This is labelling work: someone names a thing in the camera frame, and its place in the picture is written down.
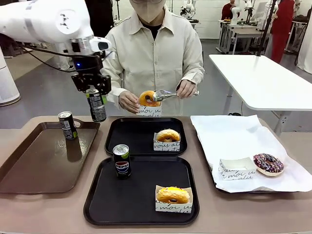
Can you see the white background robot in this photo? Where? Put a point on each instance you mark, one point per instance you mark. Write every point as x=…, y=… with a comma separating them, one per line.
x=189, y=8
x=237, y=14

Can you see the brown plastic tray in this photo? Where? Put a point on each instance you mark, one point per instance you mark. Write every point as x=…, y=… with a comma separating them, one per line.
x=41, y=161

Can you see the empty white script paper box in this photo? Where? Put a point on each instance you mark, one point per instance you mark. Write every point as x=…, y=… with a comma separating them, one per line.
x=236, y=170

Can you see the black stand pole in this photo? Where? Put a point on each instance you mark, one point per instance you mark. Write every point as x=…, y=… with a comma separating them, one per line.
x=267, y=29

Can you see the small black square tray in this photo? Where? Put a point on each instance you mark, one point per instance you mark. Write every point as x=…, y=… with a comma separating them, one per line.
x=132, y=136

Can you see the person's right forearm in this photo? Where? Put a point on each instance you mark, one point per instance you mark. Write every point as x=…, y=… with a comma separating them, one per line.
x=114, y=80

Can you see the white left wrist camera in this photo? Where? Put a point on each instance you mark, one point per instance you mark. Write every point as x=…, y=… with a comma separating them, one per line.
x=100, y=44

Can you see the white cylinder pedestal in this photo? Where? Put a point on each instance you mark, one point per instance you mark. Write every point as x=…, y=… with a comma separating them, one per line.
x=7, y=80

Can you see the large black square tray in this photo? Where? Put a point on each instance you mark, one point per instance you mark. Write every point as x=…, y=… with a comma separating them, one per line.
x=136, y=202

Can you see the black Pepsi can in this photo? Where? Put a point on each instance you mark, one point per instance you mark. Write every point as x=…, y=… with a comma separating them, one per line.
x=97, y=109
x=68, y=126

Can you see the person's left forearm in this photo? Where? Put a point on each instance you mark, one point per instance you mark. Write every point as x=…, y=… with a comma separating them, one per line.
x=195, y=68

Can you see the Pepsi can logo facing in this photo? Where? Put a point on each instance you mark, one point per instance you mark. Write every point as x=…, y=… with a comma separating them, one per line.
x=122, y=163

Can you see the metal serving tongs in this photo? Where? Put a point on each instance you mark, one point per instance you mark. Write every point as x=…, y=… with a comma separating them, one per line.
x=168, y=94

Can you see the white paper sheet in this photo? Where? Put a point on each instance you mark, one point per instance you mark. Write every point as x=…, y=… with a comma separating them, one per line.
x=234, y=139

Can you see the chocolate sprinkled donut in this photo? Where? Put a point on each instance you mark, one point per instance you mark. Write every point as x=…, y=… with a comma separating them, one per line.
x=268, y=164

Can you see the beige face mask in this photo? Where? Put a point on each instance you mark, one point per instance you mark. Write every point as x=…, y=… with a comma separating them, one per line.
x=147, y=12

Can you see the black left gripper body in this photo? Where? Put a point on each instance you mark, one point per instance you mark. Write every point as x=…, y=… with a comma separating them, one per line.
x=87, y=67

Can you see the person in red dress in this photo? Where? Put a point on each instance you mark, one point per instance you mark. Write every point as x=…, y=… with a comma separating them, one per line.
x=282, y=26

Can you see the person's left hand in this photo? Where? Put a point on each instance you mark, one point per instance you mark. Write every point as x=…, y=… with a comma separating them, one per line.
x=187, y=89

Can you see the white background workbench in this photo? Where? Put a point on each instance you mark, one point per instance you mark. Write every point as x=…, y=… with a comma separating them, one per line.
x=243, y=30

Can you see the person's right hand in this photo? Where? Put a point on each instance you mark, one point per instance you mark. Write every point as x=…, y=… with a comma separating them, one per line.
x=128, y=101

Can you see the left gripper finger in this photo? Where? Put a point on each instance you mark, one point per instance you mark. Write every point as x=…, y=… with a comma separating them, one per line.
x=104, y=85
x=78, y=83

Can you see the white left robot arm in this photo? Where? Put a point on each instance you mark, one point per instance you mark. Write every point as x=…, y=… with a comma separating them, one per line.
x=44, y=22

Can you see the person in cream shirt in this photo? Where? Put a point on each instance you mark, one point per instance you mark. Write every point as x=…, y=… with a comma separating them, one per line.
x=156, y=61

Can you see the person in red top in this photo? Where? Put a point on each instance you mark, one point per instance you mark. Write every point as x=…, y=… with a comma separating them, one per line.
x=228, y=12

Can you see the white table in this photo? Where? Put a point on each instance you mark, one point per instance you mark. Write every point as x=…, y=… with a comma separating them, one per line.
x=263, y=80

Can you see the glazed donut yellow icing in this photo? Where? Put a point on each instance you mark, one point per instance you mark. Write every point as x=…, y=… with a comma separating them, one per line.
x=170, y=193

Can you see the white script paper box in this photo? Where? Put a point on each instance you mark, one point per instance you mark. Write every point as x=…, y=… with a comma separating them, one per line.
x=173, y=207
x=236, y=170
x=148, y=111
x=167, y=146

